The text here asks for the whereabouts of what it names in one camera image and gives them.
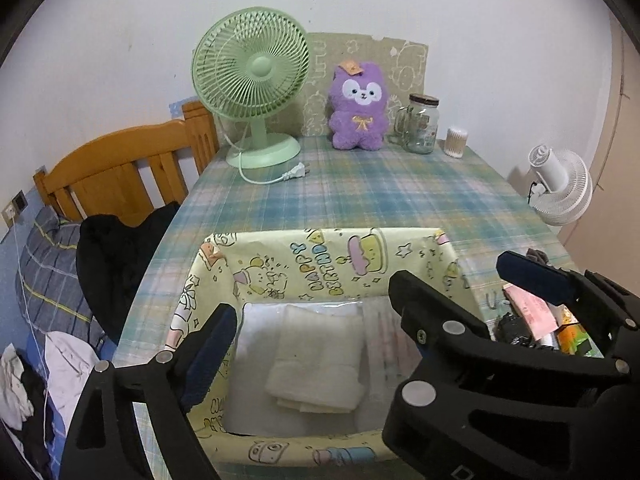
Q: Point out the white standing fan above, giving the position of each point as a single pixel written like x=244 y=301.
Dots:
x=562 y=188

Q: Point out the glass jar with lid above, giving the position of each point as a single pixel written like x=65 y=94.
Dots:
x=422 y=117

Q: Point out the beige door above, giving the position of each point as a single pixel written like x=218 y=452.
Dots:
x=606 y=238

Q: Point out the wall socket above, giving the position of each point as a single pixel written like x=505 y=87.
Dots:
x=14 y=208

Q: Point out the cotton swab container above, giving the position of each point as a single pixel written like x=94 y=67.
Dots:
x=455 y=142

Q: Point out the blue plaid pillow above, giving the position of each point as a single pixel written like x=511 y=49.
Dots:
x=46 y=282

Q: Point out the purple plush bear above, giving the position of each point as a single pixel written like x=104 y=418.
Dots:
x=358 y=98

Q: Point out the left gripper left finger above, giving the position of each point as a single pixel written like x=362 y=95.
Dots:
x=104 y=441

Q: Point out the green desk fan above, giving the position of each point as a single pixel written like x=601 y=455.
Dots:
x=247 y=67

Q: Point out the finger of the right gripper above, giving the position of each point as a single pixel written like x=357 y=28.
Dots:
x=608 y=312

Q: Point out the clear plastic packet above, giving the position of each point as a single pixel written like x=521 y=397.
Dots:
x=392 y=356

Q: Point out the glass mug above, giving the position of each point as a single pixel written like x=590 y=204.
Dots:
x=399 y=132

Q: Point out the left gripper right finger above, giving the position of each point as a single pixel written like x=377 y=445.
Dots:
x=476 y=408

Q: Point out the yellow cartoon pouch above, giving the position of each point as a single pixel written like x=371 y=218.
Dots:
x=573 y=338

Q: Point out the yellow birthday storage box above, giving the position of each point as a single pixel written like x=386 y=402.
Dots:
x=323 y=270

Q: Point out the white towel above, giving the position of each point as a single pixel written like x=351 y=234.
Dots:
x=317 y=362

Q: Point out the black office chair back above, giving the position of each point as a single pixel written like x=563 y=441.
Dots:
x=111 y=260

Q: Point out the green patterned cardboard sheet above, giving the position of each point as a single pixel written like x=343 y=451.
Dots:
x=401 y=62

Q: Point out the plaid tablecloth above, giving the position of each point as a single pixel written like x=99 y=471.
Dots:
x=481 y=212

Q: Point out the dark grey sock bundle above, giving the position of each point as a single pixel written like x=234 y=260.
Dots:
x=537 y=255

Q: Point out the white clothes pile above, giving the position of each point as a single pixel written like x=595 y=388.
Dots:
x=40 y=389

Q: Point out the pink packet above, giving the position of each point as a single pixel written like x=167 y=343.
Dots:
x=535 y=311

